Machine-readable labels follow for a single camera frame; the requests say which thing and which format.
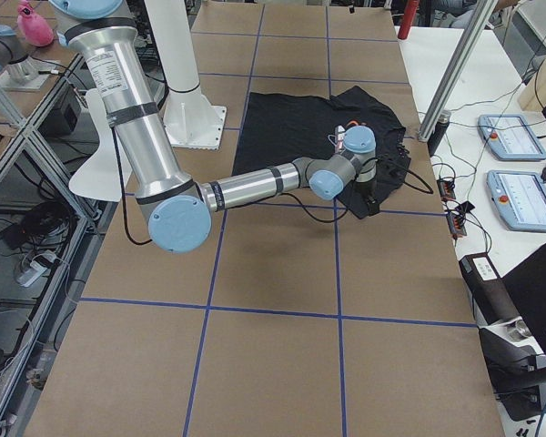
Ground white power strip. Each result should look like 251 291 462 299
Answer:
15 250 57 288

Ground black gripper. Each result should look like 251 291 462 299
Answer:
355 178 379 214

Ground blue teach pendant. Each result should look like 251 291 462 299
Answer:
486 170 546 233
478 114 546 161

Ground lower blue teach pendant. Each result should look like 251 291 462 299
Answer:
486 170 546 233

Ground red cylinder bottle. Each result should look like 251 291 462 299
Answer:
398 0 420 40

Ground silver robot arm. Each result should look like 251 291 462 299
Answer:
51 1 378 253

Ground black monitor on stand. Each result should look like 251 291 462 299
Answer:
494 243 546 421

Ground upper blue teach pendant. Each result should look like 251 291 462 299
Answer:
478 114 546 161

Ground aluminium frame post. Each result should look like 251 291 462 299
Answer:
418 0 498 142

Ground black label printer box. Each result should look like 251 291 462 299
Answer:
459 252 521 326

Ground black printed t-shirt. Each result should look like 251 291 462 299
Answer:
232 86 411 203

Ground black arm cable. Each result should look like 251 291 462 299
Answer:
111 127 438 247

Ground pink plush toy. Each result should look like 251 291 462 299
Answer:
17 1 54 47

